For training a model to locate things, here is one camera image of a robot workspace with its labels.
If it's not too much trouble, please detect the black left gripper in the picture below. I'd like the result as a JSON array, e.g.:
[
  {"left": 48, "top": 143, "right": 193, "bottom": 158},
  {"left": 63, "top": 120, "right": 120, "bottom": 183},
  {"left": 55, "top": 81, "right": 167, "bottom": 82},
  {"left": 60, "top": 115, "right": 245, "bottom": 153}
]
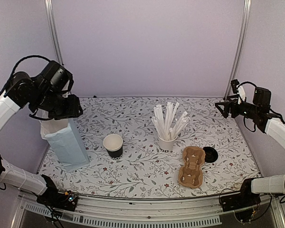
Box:
[{"left": 34, "top": 88, "right": 84, "bottom": 120}]

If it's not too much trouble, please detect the light blue paper bag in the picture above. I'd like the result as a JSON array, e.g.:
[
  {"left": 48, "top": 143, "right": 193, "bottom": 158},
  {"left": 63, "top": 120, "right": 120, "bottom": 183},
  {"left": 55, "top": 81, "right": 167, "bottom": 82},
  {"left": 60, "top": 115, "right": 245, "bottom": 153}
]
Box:
[{"left": 40, "top": 118, "right": 89, "bottom": 171}]

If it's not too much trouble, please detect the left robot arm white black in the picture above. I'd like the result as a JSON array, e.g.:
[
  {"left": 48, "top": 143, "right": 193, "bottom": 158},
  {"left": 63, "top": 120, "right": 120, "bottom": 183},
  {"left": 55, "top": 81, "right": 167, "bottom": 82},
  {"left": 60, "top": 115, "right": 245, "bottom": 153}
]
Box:
[{"left": 0, "top": 55, "right": 83, "bottom": 206}]

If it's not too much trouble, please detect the white paper cup holding straws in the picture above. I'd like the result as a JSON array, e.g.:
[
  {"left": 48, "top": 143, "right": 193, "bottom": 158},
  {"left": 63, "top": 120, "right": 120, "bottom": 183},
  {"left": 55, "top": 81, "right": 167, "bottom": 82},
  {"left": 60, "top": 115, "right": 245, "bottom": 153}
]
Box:
[{"left": 158, "top": 137, "right": 176, "bottom": 152}]

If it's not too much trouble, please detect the left aluminium frame post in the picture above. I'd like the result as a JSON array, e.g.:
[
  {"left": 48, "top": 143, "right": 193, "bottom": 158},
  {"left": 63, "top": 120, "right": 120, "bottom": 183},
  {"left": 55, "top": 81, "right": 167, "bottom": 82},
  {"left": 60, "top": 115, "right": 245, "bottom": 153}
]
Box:
[{"left": 44, "top": 0, "right": 64, "bottom": 65}]

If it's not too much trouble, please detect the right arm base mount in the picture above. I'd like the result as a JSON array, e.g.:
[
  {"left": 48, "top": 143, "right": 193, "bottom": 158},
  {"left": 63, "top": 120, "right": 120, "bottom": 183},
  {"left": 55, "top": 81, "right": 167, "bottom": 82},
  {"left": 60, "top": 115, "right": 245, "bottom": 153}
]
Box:
[{"left": 219, "top": 193, "right": 261, "bottom": 223}]

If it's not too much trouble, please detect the brown cardboard cup carrier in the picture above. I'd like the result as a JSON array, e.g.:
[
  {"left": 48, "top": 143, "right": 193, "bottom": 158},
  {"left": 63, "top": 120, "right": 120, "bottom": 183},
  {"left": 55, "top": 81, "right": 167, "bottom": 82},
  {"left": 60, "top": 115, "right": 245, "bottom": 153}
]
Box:
[{"left": 178, "top": 146, "right": 205, "bottom": 189}]

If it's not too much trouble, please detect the black paper coffee cup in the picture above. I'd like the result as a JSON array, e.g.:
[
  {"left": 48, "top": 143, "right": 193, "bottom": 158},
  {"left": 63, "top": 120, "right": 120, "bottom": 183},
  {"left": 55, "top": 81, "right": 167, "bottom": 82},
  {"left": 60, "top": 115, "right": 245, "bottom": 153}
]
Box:
[{"left": 103, "top": 134, "right": 124, "bottom": 160}]

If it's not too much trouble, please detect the bundle of white wrapped straws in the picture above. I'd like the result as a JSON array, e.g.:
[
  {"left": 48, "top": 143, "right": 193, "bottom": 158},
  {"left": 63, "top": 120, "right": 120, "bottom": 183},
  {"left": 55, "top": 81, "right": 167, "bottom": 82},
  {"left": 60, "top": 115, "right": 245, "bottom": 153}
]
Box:
[{"left": 151, "top": 102, "right": 190, "bottom": 141}]

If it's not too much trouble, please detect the front aluminium rail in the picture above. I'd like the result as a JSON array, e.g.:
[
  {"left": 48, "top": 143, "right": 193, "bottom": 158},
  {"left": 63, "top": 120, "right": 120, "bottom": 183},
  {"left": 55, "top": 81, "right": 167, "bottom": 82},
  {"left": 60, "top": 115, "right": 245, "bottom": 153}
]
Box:
[{"left": 11, "top": 192, "right": 285, "bottom": 228}]

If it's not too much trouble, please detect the right aluminium frame post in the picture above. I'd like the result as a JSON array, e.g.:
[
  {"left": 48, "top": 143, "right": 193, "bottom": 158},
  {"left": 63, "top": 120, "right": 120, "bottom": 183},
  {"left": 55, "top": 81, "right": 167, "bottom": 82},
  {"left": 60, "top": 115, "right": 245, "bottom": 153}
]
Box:
[{"left": 224, "top": 0, "right": 252, "bottom": 100}]

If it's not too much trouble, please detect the floral patterned table mat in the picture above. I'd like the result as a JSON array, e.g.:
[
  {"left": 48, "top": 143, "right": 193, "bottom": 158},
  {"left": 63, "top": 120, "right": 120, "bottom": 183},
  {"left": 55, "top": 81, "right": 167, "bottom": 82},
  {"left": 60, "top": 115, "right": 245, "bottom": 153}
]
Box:
[{"left": 39, "top": 97, "right": 261, "bottom": 199}]

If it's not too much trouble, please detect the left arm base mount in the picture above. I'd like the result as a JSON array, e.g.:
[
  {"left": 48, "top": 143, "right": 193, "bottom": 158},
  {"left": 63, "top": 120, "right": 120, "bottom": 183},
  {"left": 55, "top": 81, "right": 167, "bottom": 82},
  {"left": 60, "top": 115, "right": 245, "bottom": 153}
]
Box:
[{"left": 37, "top": 190, "right": 78, "bottom": 211}]

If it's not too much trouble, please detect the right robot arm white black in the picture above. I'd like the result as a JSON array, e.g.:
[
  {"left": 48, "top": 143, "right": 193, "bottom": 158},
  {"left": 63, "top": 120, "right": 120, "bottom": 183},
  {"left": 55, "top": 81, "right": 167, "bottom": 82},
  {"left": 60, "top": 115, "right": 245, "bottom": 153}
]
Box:
[{"left": 215, "top": 79, "right": 285, "bottom": 211}]

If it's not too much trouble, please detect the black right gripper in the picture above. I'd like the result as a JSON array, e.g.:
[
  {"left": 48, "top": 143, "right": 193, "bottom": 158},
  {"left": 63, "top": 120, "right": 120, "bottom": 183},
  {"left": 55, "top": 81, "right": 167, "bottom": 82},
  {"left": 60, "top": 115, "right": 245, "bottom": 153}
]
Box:
[{"left": 216, "top": 95, "right": 259, "bottom": 120}]

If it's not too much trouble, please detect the aluminium frame post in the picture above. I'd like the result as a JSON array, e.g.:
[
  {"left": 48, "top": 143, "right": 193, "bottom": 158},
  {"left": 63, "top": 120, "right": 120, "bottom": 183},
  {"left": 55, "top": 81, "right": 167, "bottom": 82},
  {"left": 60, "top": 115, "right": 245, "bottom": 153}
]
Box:
[
  {"left": 44, "top": 0, "right": 64, "bottom": 65},
  {"left": 224, "top": 0, "right": 252, "bottom": 100}
]

